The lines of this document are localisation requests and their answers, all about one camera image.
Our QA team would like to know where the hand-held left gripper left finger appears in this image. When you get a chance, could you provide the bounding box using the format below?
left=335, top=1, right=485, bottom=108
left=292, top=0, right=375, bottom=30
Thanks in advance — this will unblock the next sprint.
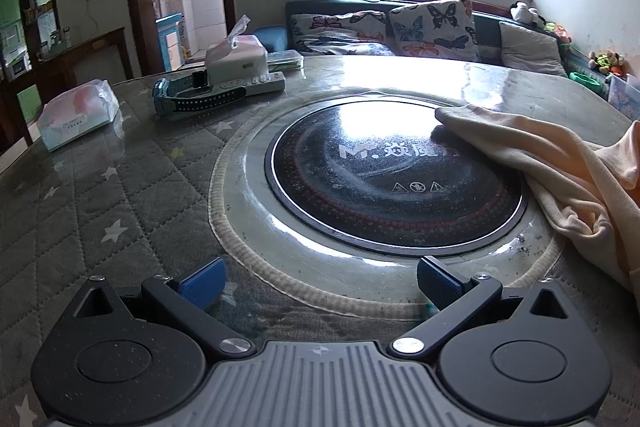
left=75, top=257, right=253, bottom=360

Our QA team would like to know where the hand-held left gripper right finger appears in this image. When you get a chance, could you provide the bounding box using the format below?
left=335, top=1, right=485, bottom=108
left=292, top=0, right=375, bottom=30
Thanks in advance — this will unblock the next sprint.
left=390, top=257, right=573, bottom=360

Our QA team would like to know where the cream sweatshirt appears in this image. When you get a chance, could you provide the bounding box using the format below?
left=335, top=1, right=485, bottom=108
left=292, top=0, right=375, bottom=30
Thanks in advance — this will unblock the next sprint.
left=434, top=103, right=640, bottom=293

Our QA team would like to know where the black round induction cooker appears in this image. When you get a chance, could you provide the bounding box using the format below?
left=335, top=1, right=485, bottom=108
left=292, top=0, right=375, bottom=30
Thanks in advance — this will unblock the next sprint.
left=264, top=99, right=530, bottom=253

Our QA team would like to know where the blue smart watch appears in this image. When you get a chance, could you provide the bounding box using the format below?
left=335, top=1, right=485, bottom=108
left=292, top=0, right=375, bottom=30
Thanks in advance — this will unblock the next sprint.
left=152, top=69, right=247, bottom=116

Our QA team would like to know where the grey remote control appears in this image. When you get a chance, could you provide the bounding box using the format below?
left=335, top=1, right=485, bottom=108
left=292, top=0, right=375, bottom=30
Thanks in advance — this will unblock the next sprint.
left=207, top=72, right=287, bottom=98

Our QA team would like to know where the soft tissue pack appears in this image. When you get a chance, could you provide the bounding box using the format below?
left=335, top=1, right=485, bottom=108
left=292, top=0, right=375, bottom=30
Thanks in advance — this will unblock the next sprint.
left=37, top=79, right=121, bottom=152

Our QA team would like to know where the white tissue box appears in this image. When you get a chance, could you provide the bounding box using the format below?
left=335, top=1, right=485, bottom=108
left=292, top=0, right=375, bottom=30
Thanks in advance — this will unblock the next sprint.
left=204, top=14, right=268, bottom=86

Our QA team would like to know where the clear flat plastic case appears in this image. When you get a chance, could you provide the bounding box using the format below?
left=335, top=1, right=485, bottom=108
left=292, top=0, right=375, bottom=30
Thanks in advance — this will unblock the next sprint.
left=265, top=49, right=305, bottom=72

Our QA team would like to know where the blue and white small cabinet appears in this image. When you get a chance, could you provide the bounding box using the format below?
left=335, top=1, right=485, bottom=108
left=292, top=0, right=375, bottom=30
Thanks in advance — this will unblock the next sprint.
left=155, top=13, right=187, bottom=70

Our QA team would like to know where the green bowl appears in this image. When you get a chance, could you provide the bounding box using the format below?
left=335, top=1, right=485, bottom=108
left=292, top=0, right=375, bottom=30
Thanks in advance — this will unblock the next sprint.
left=569, top=71, right=608, bottom=95

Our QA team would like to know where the grey pillow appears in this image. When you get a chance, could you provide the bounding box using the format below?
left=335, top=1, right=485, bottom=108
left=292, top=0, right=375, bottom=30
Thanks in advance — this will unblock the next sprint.
left=498, top=21, right=568, bottom=78

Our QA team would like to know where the upright butterfly print pillow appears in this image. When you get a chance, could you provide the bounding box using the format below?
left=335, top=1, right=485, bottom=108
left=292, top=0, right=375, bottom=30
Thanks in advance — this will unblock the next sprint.
left=389, top=0, right=481, bottom=60

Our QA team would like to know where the teal sofa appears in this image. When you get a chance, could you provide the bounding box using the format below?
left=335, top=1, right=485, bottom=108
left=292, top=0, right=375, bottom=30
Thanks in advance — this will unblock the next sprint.
left=254, top=0, right=640, bottom=108

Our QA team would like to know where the dark wooden desk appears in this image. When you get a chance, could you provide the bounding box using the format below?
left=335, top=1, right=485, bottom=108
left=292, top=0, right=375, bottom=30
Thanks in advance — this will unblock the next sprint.
left=37, top=27, right=135, bottom=82

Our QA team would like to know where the clear plastic storage box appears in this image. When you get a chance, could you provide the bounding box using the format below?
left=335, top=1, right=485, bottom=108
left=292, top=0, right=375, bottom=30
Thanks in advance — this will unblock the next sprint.
left=605, top=74, right=640, bottom=120

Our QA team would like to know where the lying butterfly print pillow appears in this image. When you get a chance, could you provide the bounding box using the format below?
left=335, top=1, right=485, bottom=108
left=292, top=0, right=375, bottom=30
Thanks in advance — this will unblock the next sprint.
left=289, top=11, right=388, bottom=54

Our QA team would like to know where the brown bear plush toy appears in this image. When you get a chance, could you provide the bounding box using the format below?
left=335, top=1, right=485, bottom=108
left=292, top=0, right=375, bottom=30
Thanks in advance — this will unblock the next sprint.
left=587, top=49, right=626, bottom=78

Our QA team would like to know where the colourful plush toy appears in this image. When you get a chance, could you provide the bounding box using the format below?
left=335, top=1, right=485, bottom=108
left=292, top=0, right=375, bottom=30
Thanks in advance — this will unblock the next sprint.
left=542, top=21, right=573, bottom=44

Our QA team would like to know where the panda plush toy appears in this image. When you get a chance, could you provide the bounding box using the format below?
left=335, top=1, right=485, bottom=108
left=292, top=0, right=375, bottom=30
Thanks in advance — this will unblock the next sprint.
left=509, top=1, right=543, bottom=26

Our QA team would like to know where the wooden display shelf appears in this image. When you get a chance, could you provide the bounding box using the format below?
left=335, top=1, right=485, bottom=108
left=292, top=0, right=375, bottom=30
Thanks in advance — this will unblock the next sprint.
left=0, top=0, right=58, bottom=152

